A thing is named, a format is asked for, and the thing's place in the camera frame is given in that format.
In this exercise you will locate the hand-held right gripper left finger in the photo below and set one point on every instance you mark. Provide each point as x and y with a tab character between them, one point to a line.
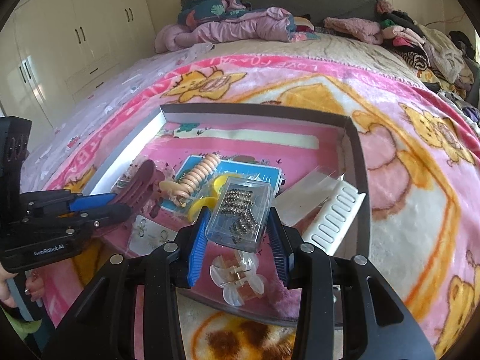
197	249

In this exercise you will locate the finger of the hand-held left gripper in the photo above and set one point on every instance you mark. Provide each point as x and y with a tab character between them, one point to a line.
112	214
93	202

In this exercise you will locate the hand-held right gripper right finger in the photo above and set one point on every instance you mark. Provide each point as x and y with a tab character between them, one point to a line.
279	249

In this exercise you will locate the maroon hair claw clip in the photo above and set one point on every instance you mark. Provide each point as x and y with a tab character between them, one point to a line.
138	183

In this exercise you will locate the bagged bow earring card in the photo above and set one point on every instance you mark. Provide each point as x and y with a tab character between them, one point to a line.
150	232

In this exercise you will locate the clear box of rhinestone clips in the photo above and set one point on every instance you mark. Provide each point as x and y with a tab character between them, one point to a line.
240	210

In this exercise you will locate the cream hair claw clip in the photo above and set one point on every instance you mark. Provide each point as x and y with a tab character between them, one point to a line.
337	217

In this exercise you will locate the shallow grey cardboard box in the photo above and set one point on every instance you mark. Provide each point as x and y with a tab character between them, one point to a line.
262	110

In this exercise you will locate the person's left hand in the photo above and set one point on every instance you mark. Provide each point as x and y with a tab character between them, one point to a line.
6	287

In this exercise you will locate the clear butterfly hair claw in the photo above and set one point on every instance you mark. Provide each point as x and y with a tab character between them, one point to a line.
221	270

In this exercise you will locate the small clear plastic bag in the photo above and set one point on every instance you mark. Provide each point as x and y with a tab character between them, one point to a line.
303	195

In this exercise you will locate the peach hair clip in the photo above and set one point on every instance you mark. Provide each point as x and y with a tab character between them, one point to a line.
170	189

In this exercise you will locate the pale printed bed sheet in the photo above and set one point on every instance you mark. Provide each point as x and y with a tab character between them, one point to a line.
112	82

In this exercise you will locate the pink cartoon bear blanket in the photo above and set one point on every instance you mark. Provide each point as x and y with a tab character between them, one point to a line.
393	157

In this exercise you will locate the cream wardrobe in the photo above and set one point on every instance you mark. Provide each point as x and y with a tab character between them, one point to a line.
75	26

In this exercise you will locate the beige quilt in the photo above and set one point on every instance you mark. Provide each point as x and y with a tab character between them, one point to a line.
337	48

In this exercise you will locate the pink duvet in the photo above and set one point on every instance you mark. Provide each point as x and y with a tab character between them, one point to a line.
232	30

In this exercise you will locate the dark floral pillow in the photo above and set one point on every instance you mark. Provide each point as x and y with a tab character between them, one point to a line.
202	7

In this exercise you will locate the pink fluffy garment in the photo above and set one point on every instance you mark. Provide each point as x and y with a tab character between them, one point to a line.
352	30

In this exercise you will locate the pile of clothes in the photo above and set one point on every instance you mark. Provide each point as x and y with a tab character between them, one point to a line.
431	48

